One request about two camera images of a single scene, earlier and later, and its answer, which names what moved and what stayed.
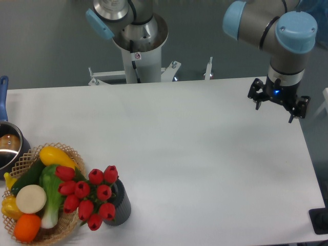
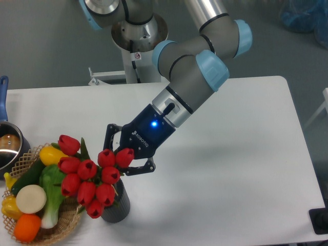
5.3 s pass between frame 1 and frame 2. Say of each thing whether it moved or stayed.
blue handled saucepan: stayed
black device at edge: stayed
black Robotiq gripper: moved
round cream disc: stayed
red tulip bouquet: moved
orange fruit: stayed
